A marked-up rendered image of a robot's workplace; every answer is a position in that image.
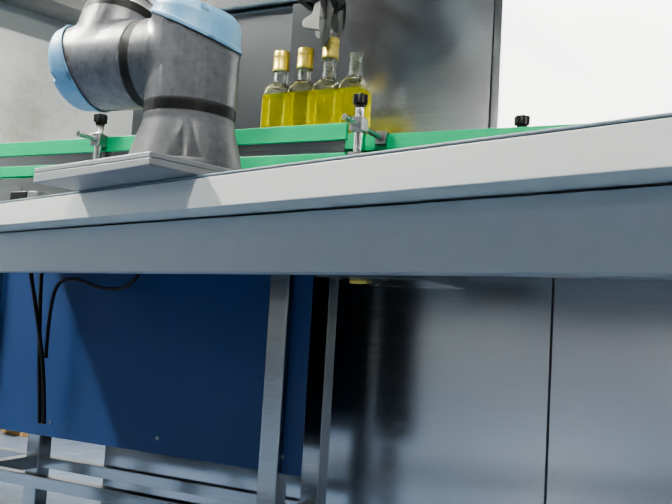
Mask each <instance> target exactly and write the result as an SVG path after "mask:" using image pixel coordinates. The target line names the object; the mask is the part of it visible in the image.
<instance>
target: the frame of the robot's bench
mask: <svg viewBox="0 0 672 504"><path fill-rule="evenodd" d="M0 273H112V274H258V275H404V276H550V277H672V185H668V186H654V187H639V188H625V189H611V190H597V191H583V192H569V193H555V194H541V195H527V196H513V197H499V198H485V199H471V200H457V201H443V202H429V203H415V204H401V205H387V206H373V207H359V208H344V209H330V210H316V211H302V212H288V213H274V214H260V215H246V216H232V217H218V218H204V219H190V220H176V221H162V222H148V223H134V224H120V225H106V226H92V227H78V228H64V229H49V230H35V231H21V232H7V233H0Z"/></svg>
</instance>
